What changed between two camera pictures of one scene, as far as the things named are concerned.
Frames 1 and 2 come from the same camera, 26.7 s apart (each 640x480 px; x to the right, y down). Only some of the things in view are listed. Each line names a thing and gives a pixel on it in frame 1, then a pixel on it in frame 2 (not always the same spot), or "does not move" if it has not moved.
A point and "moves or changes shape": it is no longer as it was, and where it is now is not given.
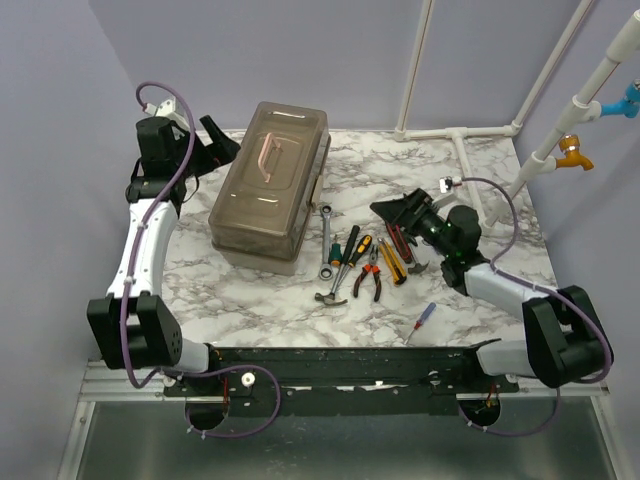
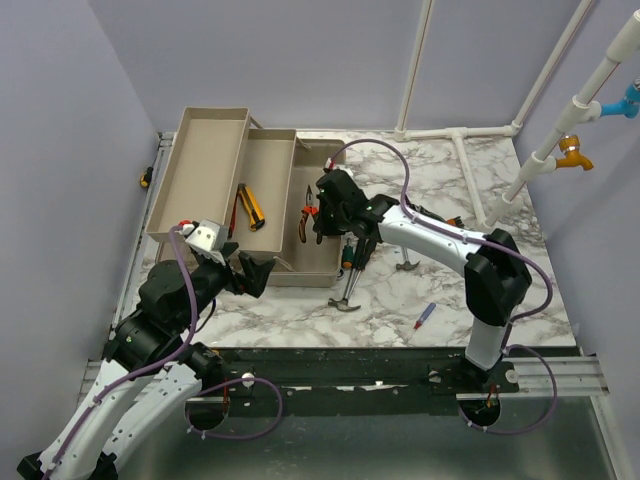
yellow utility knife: [395, 263] → [253, 211]
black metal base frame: [340, 380] does not move
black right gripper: [409, 210] → [323, 228]
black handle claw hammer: [332, 298] → [359, 258]
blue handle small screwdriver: [419, 322] does not move
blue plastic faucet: [628, 106] does not move
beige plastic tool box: [275, 176] moves or changes shape
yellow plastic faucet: [570, 145] does not move
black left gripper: [221, 153] → [254, 279]
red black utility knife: [400, 242] → [234, 218]
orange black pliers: [368, 268] → [310, 208]
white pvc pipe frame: [543, 161] does not move
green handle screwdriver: [336, 253] → [348, 255]
